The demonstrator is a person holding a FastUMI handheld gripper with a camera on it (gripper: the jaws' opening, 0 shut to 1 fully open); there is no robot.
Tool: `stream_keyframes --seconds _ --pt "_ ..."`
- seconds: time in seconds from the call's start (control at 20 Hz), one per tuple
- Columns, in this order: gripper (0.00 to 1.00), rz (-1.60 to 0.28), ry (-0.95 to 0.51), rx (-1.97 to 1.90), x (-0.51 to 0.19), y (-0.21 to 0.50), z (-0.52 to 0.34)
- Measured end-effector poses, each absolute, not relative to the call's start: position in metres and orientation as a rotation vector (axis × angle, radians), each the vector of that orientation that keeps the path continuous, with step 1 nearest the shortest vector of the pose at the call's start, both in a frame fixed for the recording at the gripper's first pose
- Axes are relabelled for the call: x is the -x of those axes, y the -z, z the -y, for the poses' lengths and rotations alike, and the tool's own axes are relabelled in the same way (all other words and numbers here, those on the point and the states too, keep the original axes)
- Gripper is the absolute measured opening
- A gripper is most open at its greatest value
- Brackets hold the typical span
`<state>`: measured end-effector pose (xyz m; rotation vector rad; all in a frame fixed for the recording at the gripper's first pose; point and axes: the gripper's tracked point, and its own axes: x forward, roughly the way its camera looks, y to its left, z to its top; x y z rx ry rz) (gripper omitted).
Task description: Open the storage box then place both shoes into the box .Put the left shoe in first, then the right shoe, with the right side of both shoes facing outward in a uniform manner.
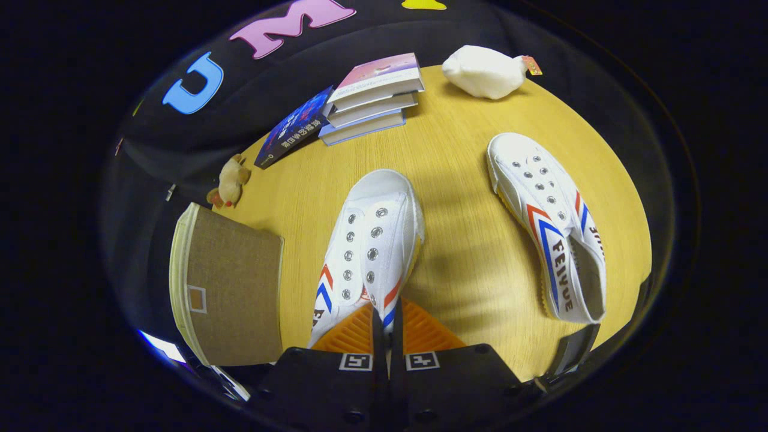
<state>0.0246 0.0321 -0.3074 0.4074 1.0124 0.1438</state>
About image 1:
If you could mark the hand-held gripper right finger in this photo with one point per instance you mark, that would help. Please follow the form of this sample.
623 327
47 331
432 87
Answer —
456 384

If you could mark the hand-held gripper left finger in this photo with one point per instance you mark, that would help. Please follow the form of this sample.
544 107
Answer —
324 384

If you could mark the brown fabric storage box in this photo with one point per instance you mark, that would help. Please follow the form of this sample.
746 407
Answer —
234 288

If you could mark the white canvas shoe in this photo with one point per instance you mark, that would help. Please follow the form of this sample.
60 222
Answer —
372 240
540 204

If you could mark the brown plush dog toy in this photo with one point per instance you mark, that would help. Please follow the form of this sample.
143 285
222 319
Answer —
231 183

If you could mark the white clip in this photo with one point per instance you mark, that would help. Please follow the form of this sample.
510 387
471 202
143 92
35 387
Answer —
171 192

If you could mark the dark blue book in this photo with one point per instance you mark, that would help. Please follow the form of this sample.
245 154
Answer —
294 129

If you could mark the light blue cover book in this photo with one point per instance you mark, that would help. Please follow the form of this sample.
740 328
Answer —
360 129

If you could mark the white paperback book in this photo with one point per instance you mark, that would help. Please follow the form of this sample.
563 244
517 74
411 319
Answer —
372 109

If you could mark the white plush toy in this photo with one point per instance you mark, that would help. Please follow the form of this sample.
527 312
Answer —
483 72

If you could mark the pink cover book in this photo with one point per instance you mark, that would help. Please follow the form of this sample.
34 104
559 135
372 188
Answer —
378 75

